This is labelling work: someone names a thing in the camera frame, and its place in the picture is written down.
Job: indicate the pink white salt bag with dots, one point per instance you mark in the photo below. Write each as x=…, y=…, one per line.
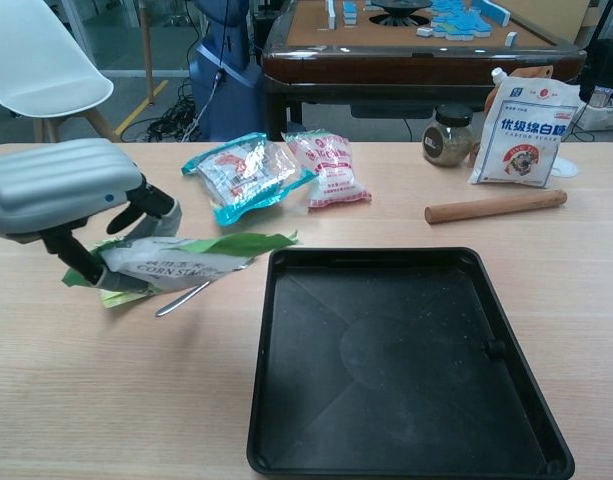
x=331, y=170

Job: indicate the clear teal-edged food packet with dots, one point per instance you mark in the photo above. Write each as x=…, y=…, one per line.
x=246, y=175

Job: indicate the glass jar black lid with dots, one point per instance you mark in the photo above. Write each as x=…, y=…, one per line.
x=448, y=142

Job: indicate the brown mahjong table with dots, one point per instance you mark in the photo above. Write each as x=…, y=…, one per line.
x=411, y=67

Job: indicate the metal fork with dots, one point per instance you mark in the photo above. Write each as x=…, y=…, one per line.
x=178, y=302

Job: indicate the standing mahjong tile row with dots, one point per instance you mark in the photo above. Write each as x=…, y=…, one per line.
x=343, y=11

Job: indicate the white round disc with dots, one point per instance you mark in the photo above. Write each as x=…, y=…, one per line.
x=567, y=167

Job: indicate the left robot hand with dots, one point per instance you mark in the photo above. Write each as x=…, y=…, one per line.
x=51, y=185

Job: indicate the black mahjong table centre hub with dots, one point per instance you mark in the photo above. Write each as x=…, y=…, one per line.
x=398, y=12

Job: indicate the black baking tray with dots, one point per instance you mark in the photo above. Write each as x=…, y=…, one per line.
x=411, y=360

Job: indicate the white chair wooden legs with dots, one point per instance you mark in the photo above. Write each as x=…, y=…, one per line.
x=41, y=75

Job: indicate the blue mahjong tile pile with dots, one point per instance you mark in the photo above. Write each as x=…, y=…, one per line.
x=461, y=20

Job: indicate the wooden pole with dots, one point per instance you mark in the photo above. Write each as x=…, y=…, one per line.
x=147, y=50

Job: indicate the black box device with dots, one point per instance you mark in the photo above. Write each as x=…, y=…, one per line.
x=606, y=65

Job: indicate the single white blue mahjong tile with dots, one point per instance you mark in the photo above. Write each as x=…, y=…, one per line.
x=425, y=32
x=512, y=38

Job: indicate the corn starch bag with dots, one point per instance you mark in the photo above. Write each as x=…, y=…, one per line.
x=186, y=260

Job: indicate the white sugar bag blue text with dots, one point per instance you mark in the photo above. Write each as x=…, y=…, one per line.
x=526, y=140

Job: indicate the wooden rolling pin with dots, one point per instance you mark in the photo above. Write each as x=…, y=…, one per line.
x=496, y=205

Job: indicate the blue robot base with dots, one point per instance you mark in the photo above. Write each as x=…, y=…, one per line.
x=226, y=85

